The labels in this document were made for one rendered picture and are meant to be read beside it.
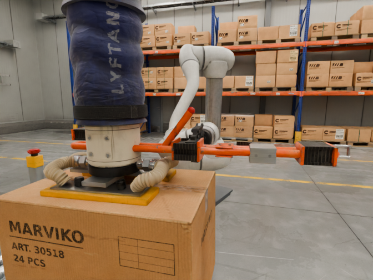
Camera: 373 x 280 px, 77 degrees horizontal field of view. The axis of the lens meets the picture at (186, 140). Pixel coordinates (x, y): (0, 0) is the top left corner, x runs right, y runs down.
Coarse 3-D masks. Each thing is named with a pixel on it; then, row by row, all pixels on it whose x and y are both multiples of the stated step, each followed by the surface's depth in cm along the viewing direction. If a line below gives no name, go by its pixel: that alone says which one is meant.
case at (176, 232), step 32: (32, 192) 72; (160, 192) 70; (192, 192) 70; (0, 224) 69; (32, 224) 65; (64, 224) 62; (96, 224) 60; (128, 224) 57; (160, 224) 55; (192, 224) 53; (32, 256) 67; (64, 256) 64; (96, 256) 61; (128, 256) 59; (160, 256) 56; (192, 256) 54
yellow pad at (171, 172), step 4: (168, 172) 84; (172, 172) 84; (176, 172) 88; (88, 176) 86; (124, 176) 83; (128, 176) 82; (132, 176) 82; (136, 176) 82; (168, 176) 80; (172, 176) 83; (164, 180) 80; (168, 180) 79
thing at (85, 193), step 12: (120, 180) 67; (48, 192) 68; (60, 192) 67; (72, 192) 67; (84, 192) 66; (96, 192) 66; (108, 192) 65; (120, 192) 65; (132, 192) 65; (144, 192) 66; (156, 192) 68; (144, 204) 61
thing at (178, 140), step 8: (176, 144) 67; (184, 144) 66; (192, 144) 65; (200, 144) 68; (176, 152) 68; (184, 152) 67; (192, 152) 67; (176, 160) 67; (184, 160) 67; (192, 160) 66
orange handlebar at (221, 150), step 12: (72, 144) 77; (84, 144) 76; (156, 144) 75; (204, 144) 72; (216, 144) 69; (228, 144) 68; (216, 156) 66; (228, 156) 66; (276, 156) 63; (288, 156) 62
